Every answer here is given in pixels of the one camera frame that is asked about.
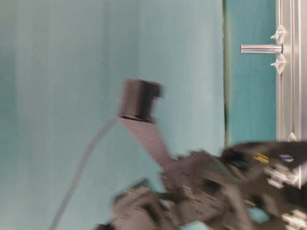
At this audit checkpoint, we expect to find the silver metal shaft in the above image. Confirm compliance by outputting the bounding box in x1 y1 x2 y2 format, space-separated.
239 44 283 54

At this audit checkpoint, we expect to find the white plastic rail clip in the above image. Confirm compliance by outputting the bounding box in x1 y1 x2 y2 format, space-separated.
271 54 287 75
287 132 297 141
270 24 287 45

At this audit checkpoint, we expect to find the grey camera cable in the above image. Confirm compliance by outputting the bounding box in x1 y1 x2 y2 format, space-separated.
47 114 120 230

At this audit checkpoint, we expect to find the silver aluminium extrusion rail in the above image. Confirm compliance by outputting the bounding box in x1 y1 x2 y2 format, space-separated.
276 0 307 141

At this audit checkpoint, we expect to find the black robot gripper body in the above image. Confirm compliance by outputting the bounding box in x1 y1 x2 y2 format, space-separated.
110 141 307 230

